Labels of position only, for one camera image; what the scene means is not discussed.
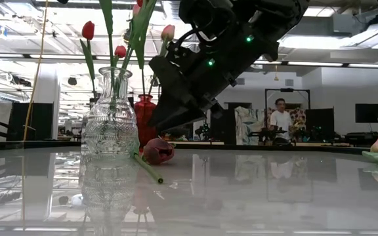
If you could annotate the black partition panel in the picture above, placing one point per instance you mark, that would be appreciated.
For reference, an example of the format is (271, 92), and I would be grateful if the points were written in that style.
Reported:
(31, 121)

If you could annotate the black stand frame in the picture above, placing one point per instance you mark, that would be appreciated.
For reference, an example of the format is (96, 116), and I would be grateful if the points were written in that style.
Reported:
(287, 89)

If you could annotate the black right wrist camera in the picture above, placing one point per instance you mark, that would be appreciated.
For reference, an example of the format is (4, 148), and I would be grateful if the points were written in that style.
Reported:
(208, 10)

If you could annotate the dark maroon artificial tulip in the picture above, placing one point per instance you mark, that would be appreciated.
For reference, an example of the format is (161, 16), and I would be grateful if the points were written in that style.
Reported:
(157, 151)

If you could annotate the person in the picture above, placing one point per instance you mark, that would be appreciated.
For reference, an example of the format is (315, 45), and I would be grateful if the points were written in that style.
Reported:
(281, 121)

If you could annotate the black background desk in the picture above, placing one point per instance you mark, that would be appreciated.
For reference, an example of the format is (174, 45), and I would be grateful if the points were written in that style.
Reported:
(363, 136)

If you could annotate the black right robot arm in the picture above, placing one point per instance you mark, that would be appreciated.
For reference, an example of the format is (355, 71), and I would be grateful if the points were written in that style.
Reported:
(284, 13)

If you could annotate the red ribbed glass vase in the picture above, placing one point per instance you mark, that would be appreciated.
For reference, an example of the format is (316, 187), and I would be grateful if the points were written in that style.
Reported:
(143, 114)

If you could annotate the clear embossed glass vase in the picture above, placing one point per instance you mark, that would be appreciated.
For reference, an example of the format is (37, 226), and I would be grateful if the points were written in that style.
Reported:
(110, 126)

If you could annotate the black wall monitor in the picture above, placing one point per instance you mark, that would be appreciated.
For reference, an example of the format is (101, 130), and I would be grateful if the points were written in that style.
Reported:
(369, 113)

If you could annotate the painted white cloth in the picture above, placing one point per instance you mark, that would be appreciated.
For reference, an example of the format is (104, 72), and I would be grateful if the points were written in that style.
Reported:
(249, 126)

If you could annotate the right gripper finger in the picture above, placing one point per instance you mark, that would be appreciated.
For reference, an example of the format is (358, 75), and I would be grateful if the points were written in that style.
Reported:
(189, 111)
(171, 98)

